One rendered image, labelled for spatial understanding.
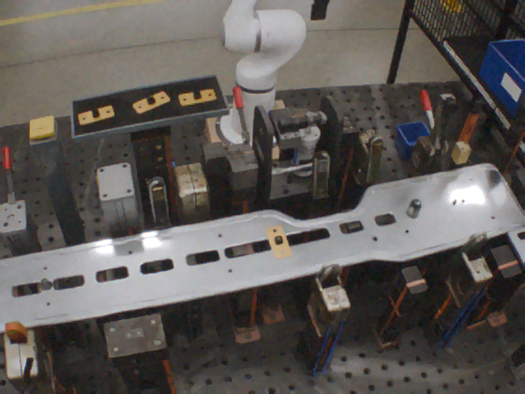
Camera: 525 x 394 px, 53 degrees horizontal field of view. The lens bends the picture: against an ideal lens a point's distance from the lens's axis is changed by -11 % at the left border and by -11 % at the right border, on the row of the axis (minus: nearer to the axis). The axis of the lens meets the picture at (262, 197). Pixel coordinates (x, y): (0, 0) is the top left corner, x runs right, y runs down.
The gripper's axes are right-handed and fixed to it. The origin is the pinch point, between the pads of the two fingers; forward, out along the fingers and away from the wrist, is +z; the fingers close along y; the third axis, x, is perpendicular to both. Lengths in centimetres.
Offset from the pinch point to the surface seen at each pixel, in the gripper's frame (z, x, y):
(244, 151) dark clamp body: 37.3, -13.4, 3.6
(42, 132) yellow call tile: 29, -60, -6
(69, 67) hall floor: 145, -68, -189
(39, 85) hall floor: 145, -87, -176
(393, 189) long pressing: 45, 21, 17
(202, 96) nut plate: 28.4, -20.6, -7.8
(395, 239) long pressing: 45, 15, 31
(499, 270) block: 47, 40, 46
